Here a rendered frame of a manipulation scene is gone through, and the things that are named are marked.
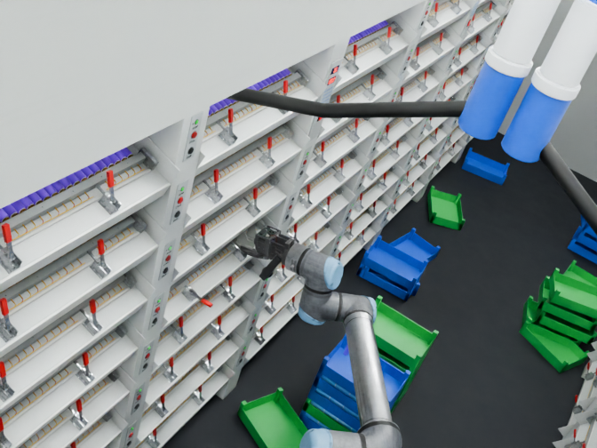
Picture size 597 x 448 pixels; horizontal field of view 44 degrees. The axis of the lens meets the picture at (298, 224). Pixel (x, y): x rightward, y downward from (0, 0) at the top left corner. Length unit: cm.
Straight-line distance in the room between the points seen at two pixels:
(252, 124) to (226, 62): 180
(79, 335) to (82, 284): 19
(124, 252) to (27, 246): 35
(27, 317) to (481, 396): 251
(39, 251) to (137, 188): 29
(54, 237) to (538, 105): 94
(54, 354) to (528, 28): 125
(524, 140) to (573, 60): 13
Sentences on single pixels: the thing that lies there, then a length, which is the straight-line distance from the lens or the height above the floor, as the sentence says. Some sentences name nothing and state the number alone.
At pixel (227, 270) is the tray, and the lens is 239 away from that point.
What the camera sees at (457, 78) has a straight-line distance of 418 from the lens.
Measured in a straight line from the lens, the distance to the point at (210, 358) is 280.
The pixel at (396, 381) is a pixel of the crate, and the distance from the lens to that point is 307.
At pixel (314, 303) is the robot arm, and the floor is 95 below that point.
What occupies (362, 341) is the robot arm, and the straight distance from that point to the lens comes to 220.
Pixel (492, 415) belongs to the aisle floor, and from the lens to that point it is 365.
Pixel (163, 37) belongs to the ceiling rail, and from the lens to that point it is 19.
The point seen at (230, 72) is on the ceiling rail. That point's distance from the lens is 22.
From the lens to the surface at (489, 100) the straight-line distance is 112.
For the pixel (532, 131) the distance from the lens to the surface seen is 112.
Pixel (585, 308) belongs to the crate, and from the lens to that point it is 409.
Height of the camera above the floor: 246
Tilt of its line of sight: 36 degrees down
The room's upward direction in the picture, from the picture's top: 19 degrees clockwise
